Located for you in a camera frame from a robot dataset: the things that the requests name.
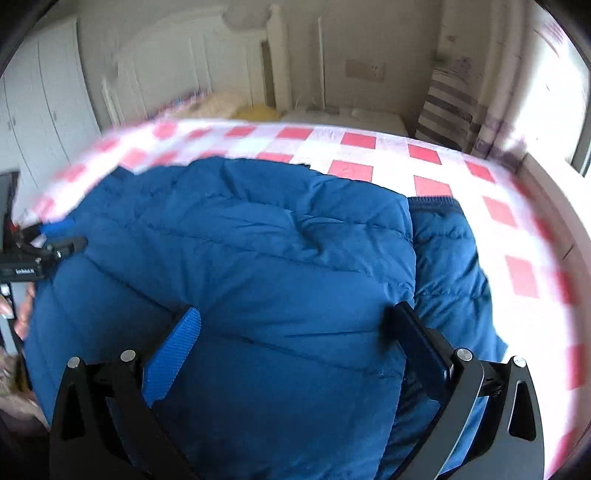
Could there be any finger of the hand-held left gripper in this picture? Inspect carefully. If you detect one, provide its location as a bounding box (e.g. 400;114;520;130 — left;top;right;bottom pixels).
18;218;75;241
31;235;88;262

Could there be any person's left hand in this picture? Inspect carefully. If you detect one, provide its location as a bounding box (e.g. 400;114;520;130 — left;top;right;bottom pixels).
0;285;37;343

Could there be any beige window ledge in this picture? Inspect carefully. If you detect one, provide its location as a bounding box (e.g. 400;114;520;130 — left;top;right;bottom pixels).
517;152;589;260

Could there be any white wardrobe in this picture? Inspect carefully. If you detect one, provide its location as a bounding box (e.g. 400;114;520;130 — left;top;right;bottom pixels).
0;18;103;197

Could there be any white wooden headboard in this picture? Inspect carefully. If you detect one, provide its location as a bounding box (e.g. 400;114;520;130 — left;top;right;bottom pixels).
102;4;288;126

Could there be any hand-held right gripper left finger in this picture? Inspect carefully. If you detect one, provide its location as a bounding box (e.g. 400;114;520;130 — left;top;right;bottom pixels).
48;305;204;480

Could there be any pink checkered bed sheet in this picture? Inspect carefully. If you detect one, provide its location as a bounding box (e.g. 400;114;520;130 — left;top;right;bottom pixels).
9;117;591;480

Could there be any cream patterned pillow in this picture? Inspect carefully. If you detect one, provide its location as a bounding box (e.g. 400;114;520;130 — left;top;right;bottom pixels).
185;91;242;119

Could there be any beige wall socket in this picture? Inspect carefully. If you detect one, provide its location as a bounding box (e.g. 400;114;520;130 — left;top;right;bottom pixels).
344;59;387;84

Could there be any blue puffer jacket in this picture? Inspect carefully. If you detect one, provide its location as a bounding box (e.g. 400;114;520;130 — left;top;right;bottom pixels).
23;157;509;480

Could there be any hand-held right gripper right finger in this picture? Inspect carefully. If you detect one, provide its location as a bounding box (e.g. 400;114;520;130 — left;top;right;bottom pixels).
390;302;546;480

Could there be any striped boat print curtain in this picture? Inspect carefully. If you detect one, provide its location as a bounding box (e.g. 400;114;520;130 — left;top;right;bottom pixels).
416;0;532;158

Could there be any white nightstand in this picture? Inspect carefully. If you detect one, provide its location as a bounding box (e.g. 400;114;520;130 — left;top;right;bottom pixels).
281;107;409;137

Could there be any window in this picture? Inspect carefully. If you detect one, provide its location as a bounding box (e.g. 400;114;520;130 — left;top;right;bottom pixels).
522;14;591;177

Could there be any yellow pillow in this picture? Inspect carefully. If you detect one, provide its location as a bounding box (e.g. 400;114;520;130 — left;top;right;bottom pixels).
235;105;280;122

